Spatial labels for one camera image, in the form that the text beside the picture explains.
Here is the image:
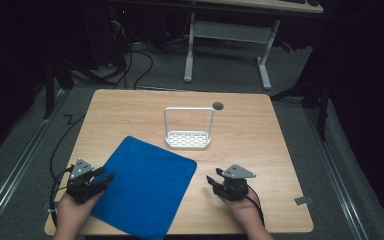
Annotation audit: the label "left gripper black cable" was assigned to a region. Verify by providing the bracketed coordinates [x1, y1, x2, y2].
[48, 113, 87, 228]

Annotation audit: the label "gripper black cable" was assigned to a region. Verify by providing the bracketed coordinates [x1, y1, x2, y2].
[246, 185, 266, 228]
[48, 113, 87, 228]

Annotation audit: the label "metal floor rail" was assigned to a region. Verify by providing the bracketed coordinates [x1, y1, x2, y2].
[0, 87, 68, 234]
[304, 107, 371, 240]

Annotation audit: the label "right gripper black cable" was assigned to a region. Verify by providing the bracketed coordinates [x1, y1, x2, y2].
[246, 185, 266, 228]

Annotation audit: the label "white towel rack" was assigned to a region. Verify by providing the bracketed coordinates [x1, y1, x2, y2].
[163, 106, 216, 150]

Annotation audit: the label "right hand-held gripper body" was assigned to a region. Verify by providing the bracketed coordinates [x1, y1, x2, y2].
[211, 163, 257, 202]

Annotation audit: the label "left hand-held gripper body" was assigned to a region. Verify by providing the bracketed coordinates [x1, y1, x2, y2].
[65, 158, 105, 204]

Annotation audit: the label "grey tape piece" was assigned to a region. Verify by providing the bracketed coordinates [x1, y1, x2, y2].
[293, 195, 314, 206]

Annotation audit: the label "black floor cables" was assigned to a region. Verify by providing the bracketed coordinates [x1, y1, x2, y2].
[79, 39, 155, 90]

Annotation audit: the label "blue cloth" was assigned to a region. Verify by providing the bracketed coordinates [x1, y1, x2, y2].
[90, 135, 198, 240]

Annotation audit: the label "white-legged desk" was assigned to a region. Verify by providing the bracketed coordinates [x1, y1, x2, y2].
[119, 0, 325, 91]

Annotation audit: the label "black stand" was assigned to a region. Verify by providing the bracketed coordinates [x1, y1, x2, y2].
[269, 66, 334, 142]
[41, 56, 78, 120]

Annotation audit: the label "person's right hand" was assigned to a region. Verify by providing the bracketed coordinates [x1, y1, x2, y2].
[218, 193, 264, 230]

